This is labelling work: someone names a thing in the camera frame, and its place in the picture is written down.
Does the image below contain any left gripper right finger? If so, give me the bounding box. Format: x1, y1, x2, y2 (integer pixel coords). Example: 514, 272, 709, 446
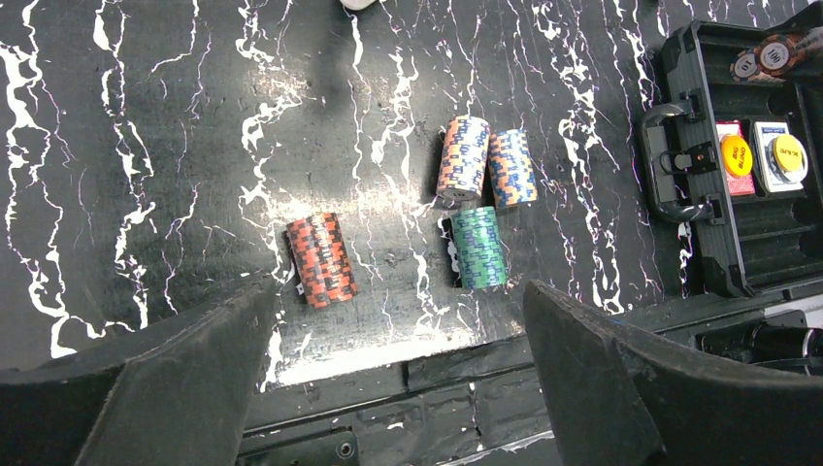
523, 281, 822, 465

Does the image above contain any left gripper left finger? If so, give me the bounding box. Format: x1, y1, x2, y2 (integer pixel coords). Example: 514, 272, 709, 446
1, 277, 277, 465

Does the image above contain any red black chip stack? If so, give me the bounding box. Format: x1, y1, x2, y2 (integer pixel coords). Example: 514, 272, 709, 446
754, 26, 822, 78
729, 49, 784, 84
286, 213, 358, 309

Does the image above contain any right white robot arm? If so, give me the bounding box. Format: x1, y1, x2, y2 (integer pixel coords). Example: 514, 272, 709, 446
696, 320, 822, 377

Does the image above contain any green blue chip stack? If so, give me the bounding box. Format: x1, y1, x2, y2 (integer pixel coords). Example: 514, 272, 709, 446
450, 206, 508, 289

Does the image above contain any red card deck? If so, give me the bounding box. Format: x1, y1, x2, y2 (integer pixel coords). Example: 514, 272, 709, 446
715, 120, 755, 197

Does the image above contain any yellow big blind button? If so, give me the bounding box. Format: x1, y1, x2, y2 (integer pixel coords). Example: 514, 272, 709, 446
720, 134, 753, 178

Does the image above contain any black poker carrying case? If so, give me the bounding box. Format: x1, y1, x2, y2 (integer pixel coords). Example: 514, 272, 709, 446
636, 1, 822, 297

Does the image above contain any orange white chip stack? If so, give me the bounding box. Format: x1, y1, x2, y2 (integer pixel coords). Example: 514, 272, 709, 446
436, 115, 491, 202

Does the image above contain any white card deck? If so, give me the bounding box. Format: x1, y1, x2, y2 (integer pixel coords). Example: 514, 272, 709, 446
752, 121, 808, 193

